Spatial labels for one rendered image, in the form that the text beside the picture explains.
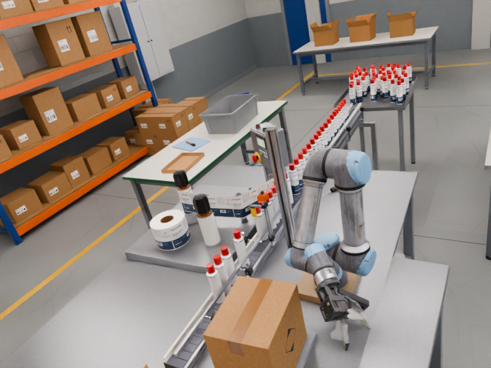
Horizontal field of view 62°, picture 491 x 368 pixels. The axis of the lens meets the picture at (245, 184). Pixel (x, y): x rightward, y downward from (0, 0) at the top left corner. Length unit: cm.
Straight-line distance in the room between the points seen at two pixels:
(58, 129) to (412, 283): 460
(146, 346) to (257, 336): 68
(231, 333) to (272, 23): 923
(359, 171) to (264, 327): 62
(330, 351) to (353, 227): 48
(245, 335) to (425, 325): 73
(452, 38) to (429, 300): 773
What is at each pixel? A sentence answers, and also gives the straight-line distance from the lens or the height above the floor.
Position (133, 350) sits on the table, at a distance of 197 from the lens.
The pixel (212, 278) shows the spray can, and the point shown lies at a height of 103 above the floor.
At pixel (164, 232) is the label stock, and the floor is 100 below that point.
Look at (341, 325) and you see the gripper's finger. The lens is 145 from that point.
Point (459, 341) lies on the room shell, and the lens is 287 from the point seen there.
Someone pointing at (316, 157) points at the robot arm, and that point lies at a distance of 156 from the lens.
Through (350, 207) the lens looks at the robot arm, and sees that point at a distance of 159.
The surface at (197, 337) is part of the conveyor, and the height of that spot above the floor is 88.
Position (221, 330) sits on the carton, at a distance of 146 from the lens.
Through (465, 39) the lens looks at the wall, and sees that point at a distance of 925.
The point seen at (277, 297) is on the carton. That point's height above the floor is 112.
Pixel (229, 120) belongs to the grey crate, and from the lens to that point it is 397.
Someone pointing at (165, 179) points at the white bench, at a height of 80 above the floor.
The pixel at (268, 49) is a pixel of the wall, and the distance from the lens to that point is 1044.
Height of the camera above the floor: 215
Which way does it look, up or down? 27 degrees down
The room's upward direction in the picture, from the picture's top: 13 degrees counter-clockwise
